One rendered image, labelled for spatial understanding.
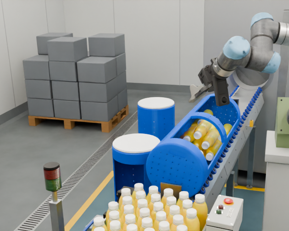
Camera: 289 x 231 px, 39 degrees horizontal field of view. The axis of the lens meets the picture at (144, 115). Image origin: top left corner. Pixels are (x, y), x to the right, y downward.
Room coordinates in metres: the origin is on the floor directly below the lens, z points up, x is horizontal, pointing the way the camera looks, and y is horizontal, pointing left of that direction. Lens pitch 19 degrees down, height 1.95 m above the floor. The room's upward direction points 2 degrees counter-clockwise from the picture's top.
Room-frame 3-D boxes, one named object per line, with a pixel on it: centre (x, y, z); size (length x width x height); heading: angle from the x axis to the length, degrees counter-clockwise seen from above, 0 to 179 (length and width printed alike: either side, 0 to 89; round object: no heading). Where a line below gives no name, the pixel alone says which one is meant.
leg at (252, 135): (3.51, -0.99, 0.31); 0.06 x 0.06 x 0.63; 67
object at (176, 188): (1.67, -0.11, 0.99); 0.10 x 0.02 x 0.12; 67
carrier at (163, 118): (3.00, -0.09, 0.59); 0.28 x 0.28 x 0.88
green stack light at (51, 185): (1.46, 0.37, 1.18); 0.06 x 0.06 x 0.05
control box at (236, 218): (1.37, -0.30, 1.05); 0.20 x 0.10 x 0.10; 157
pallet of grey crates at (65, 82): (5.64, 0.93, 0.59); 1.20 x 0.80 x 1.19; 72
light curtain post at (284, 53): (2.91, -1.01, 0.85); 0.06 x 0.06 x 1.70; 67
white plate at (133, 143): (2.21, 0.05, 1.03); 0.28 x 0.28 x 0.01
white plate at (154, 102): (3.00, -0.09, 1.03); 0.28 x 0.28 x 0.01
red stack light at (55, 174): (1.46, 0.37, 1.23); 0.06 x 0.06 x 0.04
